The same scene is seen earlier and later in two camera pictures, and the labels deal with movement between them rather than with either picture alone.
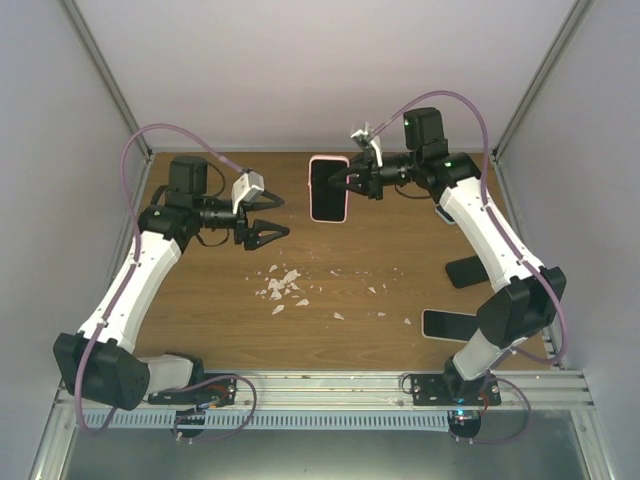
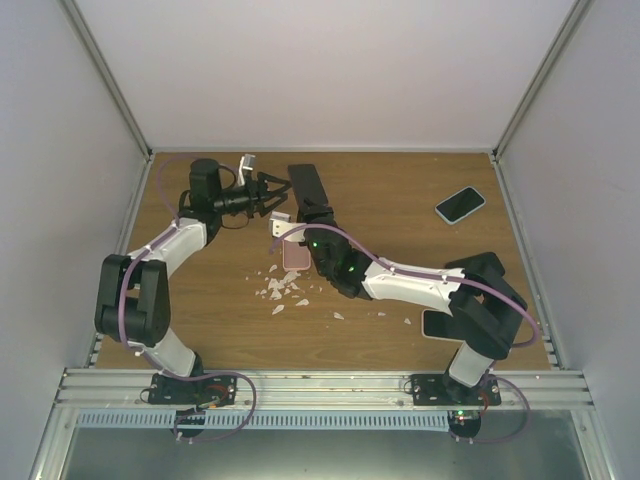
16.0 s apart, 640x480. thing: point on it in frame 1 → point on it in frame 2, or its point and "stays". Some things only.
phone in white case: [448, 325] stays
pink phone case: [329, 199] → [295, 257]
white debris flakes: [283, 285] stays
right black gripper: [367, 182] → [316, 211]
